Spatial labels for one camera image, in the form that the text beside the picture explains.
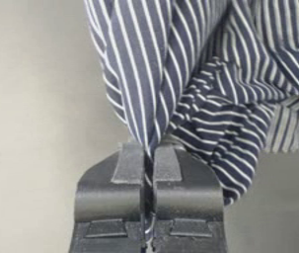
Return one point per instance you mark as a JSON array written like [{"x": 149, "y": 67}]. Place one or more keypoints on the navy white striped shirt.
[{"x": 178, "y": 66}]

